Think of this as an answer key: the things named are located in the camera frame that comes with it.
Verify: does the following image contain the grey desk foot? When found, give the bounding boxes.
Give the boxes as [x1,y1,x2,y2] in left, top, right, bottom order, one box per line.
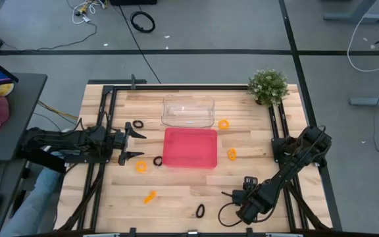
[323,0,379,24]
[349,88,379,107]

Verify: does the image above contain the black coiled floor cable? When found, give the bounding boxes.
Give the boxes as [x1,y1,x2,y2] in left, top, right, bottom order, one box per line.
[130,11,157,34]

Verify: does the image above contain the person's leg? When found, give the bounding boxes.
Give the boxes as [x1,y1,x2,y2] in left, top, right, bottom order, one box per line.
[0,166,64,237]

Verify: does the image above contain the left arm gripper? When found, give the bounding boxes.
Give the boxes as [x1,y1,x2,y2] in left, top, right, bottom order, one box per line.
[109,121,147,166]

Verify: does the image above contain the black aluminium table frame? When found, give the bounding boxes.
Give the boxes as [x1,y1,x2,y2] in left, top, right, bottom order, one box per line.
[57,74,334,237]

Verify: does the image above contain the dark grey desk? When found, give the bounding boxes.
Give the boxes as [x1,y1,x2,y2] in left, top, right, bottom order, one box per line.
[0,72,48,162]

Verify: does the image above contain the potted green plant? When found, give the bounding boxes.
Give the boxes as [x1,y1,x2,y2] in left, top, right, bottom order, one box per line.
[247,68,290,107]

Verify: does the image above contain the silver metal bracket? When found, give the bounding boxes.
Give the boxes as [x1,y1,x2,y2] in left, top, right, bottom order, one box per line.
[264,232,305,237]
[82,232,121,237]

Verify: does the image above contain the long white floor cable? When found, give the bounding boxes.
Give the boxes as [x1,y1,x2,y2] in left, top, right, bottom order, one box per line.
[346,14,379,73]

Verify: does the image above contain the white cable bundle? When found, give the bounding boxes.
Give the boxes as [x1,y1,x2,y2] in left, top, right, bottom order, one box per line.
[71,0,107,25]

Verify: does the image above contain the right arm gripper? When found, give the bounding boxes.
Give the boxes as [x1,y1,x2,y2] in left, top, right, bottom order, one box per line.
[221,176,263,226]

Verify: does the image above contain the clear plastic bin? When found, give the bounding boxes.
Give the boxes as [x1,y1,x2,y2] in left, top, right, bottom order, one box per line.
[161,94,216,129]

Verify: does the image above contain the pink plastic bin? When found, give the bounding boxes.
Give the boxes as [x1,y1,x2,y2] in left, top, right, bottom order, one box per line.
[162,127,218,170]

